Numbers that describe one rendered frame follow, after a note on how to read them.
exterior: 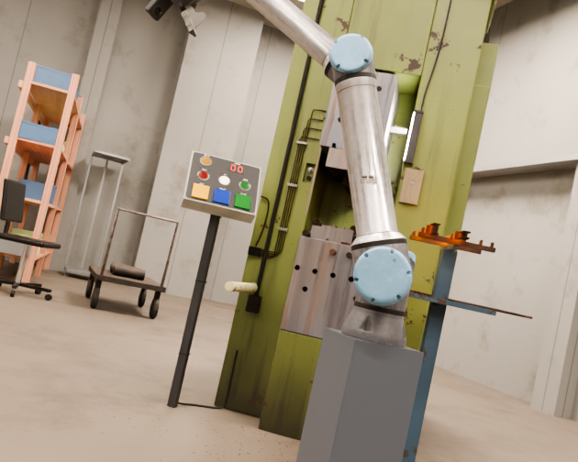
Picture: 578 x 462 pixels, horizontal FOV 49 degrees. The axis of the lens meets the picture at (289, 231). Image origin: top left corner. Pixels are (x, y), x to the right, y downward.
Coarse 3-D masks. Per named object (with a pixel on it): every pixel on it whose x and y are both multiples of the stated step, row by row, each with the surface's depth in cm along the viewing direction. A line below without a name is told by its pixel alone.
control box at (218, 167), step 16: (192, 160) 298; (224, 160) 304; (192, 176) 294; (208, 176) 296; (240, 176) 302; (256, 176) 305; (208, 192) 292; (240, 192) 298; (256, 192) 300; (192, 208) 293; (208, 208) 292; (224, 208) 291; (256, 208) 296
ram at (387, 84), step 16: (384, 80) 305; (336, 96) 308; (384, 96) 304; (336, 112) 307; (384, 112) 303; (336, 128) 307; (384, 128) 302; (400, 128) 320; (320, 144) 307; (336, 144) 306
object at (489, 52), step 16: (496, 48) 377; (480, 64) 378; (480, 80) 377; (480, 96) 353; (480, 112) 352; (480, 128) 351; (464, 144) 352; (464, 160) 351; (464, 176) 350; (464, 192) 349; (464, 208) 348; (448, 224) 349; (432, 288) 347
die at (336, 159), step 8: (328, 152) 306; (336, 152) 305; (344, 152) 305; (328, 160) 306; (336, 160) 305; (344, 160) 304; (328, 168) 309; (336, 168) 305; (344, 168) 304; (336, 176) 329
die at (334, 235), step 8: (312, 232) 304; (320, 232) 303; (328, 232) 302; (336, 232) 302; (344, 232) 301; (352, 232) 300; (328, 240) 302; (336, 240) 301; (344, 240) 300; (352, 240) 304
